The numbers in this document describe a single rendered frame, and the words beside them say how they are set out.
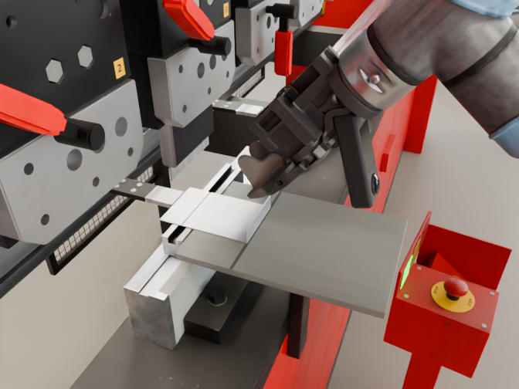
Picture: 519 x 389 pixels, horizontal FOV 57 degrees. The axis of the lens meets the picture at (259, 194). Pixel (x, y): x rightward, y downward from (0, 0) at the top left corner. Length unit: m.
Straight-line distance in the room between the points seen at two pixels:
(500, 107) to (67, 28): 0.35
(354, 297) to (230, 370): 0.19
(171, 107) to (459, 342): 0.64
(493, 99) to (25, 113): 0.37
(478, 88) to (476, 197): 2.23
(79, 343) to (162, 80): 1.50
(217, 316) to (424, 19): 0.43
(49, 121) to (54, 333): 1.68
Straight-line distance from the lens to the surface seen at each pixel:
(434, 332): 0.91
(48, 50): 0.35
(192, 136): 0.61
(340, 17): 2.77
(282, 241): 0.62
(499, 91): 0.47
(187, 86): 0.50
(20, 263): 0.81
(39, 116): 0.30
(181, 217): 0.67
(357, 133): 0.52
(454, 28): 0.45
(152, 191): 0.72
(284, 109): 0.51
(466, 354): 0.93
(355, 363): 1.76
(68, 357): 1.87
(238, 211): 0.67
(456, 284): 0.90
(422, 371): 1.11
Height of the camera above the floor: 1.40
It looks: 35 degrees down
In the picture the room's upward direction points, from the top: straight up
